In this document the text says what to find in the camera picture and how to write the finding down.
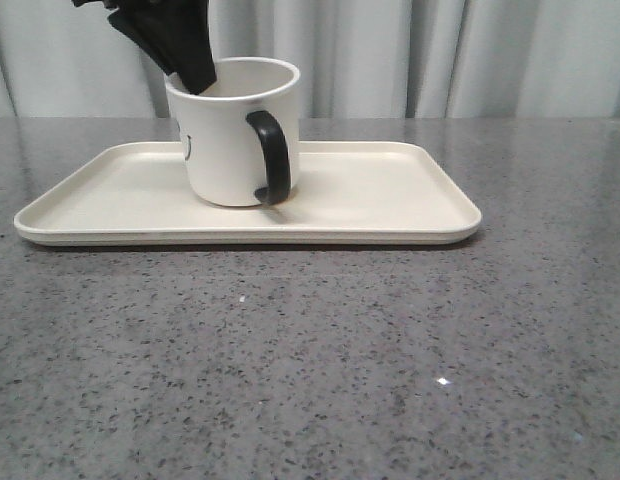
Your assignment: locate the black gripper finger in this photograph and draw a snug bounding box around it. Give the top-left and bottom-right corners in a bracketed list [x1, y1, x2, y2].
[103, 0, 217, 95]
[108, 9, 178, 75]

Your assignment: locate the white smiley mug black handle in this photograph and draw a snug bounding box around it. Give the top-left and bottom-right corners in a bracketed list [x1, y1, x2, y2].
[166, 57, 300, 207]

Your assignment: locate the grey-white pleated curtain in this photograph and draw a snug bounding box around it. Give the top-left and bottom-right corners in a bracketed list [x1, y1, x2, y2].
[0, 1, 620, 118]

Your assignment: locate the cream rectangular plastic tray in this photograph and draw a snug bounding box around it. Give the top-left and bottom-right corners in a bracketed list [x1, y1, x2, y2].
[14, 141, 482, 246]

